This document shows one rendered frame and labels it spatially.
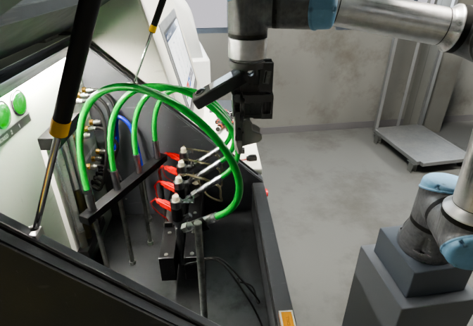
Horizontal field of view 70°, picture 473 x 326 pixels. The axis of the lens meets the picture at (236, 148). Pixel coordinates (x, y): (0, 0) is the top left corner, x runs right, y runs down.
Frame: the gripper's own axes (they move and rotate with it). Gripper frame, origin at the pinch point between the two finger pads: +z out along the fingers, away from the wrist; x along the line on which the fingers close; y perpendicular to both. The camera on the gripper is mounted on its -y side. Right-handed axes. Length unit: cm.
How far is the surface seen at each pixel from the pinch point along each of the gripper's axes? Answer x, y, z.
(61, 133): -33.4, -20.6, -20.7
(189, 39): 167, -21, 7
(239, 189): -16.8, -0.4, -0.7
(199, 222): -15.0, -8.2, 8.2
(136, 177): 12.5, -26.7, 15.1
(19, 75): -4.5, -39.7, -18.7
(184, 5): 167, -23, -13
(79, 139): -2.2, -32.9, -4.3
